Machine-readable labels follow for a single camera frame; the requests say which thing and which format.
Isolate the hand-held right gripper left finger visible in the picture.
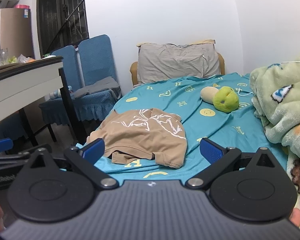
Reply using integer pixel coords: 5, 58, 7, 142
27, 139, 118, 190

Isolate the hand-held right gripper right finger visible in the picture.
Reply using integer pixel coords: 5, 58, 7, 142
185, 139, 277, 189

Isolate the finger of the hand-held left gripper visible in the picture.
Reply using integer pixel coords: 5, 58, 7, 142
0, 138, 51, 162

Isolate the tan printed t-shirt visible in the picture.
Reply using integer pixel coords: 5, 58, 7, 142
86, 108, 188, 169

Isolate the person's right hand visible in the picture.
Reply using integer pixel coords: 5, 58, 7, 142
289, 209, 300, 231

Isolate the blue covered chair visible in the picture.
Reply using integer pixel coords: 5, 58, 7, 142
65, 34, 122, 128
39, 45, 84, 143
0, 115, 28, 140

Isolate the teal printed bed sheet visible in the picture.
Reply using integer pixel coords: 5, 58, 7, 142
76, 72, 290, 183

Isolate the green and cream plush toy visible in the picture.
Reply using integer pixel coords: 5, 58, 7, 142
200, 86, 240, 113

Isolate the wooden table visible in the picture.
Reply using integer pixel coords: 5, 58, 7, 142
0, 55, 88, 147

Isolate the grey folded cloth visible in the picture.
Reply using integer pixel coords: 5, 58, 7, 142
74, 77, 122, 99

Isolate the small white and blue plush toy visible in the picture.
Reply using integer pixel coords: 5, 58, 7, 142
49, 86, 73, 100

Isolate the green fleece blanket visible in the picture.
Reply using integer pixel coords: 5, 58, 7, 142
249, 52, 300, 163

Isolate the clear drinking glass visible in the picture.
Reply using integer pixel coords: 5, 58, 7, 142
0, 49, 10, 67

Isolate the clear plastic bag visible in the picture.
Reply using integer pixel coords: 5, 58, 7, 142
16, 54, 37, 63

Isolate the grey pillow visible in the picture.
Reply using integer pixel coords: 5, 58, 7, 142
137, 43, 221, 84

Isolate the beige pillow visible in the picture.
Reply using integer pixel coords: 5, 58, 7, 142
136, 39, 216, 47

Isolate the beige refrigerator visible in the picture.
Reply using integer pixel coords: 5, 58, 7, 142
0, 8, 35, 60

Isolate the dark door with metal grille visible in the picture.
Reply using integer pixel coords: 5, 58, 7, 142
36, 0, 90, 58

